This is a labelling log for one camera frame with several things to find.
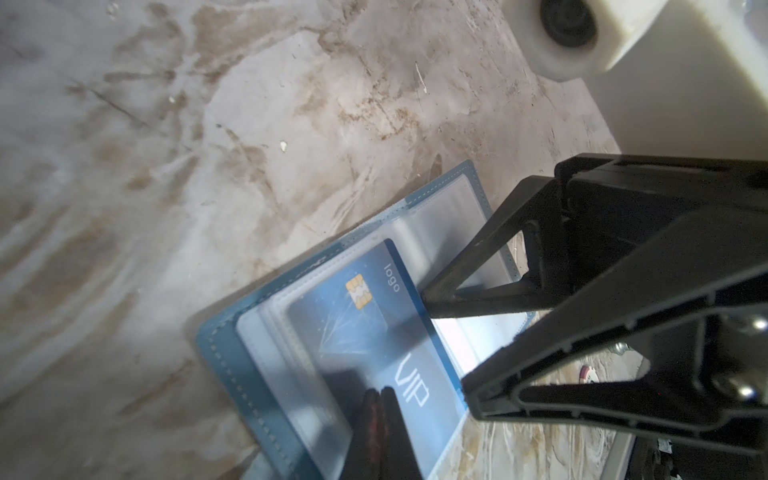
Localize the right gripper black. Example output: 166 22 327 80
422 154 767 455

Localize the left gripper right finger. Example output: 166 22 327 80
379 387 423 480

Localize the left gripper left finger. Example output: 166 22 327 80
340 389 383 480

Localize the blue VIP credit card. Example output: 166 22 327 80
286 238 466 478

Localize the white poker chip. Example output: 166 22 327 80
579 365 600 384

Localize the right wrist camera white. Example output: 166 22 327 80
502 1 767 160

